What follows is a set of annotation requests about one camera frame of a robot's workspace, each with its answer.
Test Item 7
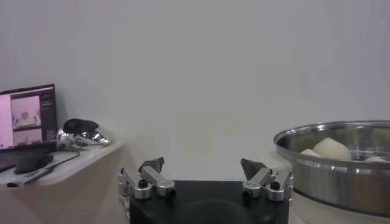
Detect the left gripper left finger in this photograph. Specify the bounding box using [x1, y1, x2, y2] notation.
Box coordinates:
[118, 156, 177, 200]

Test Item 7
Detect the cream electric cooker base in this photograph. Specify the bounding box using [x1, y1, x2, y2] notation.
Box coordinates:
[264, 152, 390, 224]

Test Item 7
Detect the white steamed baozi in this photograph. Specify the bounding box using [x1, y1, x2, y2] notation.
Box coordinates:
[312, 138, 352, 161]
[300, 148, 321, 158]
[364, 155, 388, 163]

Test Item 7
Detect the thin black desk cable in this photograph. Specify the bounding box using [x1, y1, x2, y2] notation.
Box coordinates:
[45, 150, 82, 173]

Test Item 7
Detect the perforated steel steamer basket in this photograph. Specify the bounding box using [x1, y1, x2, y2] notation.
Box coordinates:
[273, 121, 390, 219]

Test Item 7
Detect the white side table with mouse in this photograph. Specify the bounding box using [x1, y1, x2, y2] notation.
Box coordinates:
[0, 139, 126, 224]

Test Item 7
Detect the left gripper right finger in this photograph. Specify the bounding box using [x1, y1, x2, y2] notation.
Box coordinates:
[239, 158, 295, 203]

